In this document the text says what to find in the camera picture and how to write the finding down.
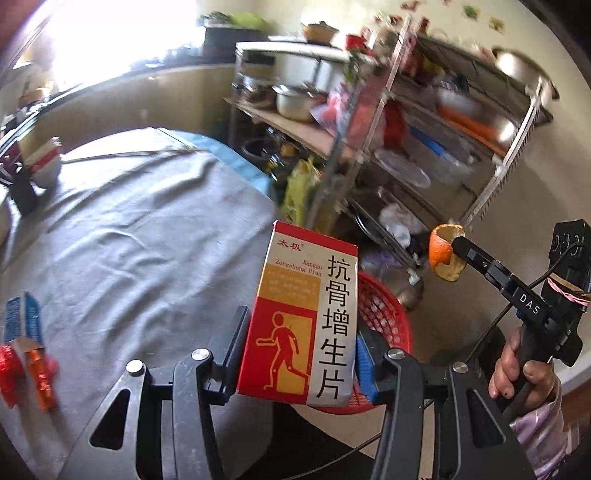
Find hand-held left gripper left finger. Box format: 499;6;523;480
69;305;252;480

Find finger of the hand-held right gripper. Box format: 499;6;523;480
450;234;514;299

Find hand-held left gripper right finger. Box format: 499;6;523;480
355;329;539;480

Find orange peel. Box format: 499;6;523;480
428;224;466;283

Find red white medicine box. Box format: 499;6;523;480
236;220;360;408

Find red plastic basket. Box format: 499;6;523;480
318;271;414;415

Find red plastic wrapper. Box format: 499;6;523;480
0;344;24;409

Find person's right forearm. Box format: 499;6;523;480
510;381;573;480

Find person's right hand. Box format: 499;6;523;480
488;325;563;412

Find white plastic bag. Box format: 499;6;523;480
379;203;411;247

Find dark cloth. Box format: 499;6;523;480
240;401;384;480

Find grey tablecloth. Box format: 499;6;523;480
0;127;282;480

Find metal storage rack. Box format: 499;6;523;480
226;14;559;287

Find yellow green bag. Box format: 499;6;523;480
281;157;321;227

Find orange plastic wrapper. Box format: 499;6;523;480
25;348;60;411

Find blue table underlay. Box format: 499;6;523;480
157;129;280;199

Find large steel basin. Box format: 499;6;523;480
494;48;555;89

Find blue white carton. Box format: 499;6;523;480
4;292;44;352

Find steel pot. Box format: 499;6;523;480
272;84;324;123

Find black cup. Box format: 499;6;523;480
7;161;40;215

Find yellow base cabinets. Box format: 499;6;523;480
14;62;241;148

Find enamel pot with lid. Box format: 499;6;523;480
302;22;340;44

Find microwave oven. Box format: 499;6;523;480
203;25;273;58

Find green plastic basin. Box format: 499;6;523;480
231;13;271;29

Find kitchen window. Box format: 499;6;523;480
14;0;208;88

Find thin black cable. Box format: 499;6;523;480
322;433;385;467

